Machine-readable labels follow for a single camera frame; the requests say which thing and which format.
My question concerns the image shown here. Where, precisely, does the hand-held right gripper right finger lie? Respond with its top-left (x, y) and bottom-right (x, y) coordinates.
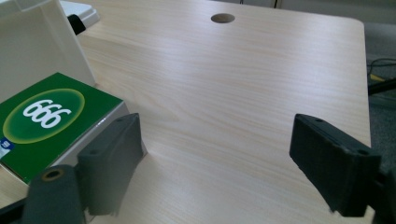
top-left (289, 113), bottom-right (383, 217)

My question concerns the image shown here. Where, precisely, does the black cable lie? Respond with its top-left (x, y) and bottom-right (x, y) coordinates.
top-left (366, 58), bottom-right (396, 75)

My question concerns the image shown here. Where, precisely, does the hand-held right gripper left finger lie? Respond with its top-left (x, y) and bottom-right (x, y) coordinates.
top-left (77, 112), bottom-right (148, 217)

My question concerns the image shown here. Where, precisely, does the green box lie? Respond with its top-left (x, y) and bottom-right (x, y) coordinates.
top-left (0, 72), bottom-right (131, 185)

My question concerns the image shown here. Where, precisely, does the white flat device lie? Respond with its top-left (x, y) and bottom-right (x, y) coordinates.
top-left (59, 0), bottom-right (101, 29)

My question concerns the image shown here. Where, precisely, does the small black object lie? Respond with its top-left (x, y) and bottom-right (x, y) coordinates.
top-left (66, 13), bottom-right (87, 36)

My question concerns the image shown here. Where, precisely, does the white plastic holder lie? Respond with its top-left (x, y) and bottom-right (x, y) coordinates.
top-left (0, 0), bottom-right (97, 104)

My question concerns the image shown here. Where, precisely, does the yellow strip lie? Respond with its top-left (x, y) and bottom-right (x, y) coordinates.
top-left (369, 73), bottom-right (387, 83)

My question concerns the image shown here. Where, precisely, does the black metal bar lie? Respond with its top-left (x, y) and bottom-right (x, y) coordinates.
top-left (367, 77), bottom-right (396, 96)

